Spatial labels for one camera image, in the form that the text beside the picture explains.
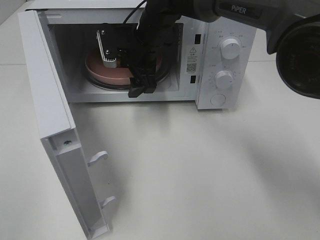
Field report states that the white microwave knob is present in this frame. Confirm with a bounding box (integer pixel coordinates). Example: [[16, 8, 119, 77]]
[[219, 37, 241, 60], [214, 70, 234, 89]]

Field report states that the white microwave oven body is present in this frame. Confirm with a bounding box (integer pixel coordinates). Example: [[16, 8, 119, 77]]
[[19, 0, 256, 113]]

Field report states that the white microwave door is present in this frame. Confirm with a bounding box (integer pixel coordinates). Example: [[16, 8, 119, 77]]
[[18, 10, 115, 240]]

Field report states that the pink plate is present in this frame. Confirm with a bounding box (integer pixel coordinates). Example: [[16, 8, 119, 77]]
[[84, 48, 163, 87]]

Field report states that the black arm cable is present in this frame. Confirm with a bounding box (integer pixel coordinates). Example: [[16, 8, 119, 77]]
[[122, 0, 147, 25]]

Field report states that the glass microwave turntable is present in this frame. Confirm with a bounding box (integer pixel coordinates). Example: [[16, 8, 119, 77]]
[[86, 63, 173, 90]]

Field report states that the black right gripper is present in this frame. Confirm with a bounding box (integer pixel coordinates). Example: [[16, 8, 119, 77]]
[[99, 23, 160, 98]]

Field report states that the round microwave door button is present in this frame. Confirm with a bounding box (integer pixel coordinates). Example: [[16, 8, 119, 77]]
[[210, 94, 226, 107]]

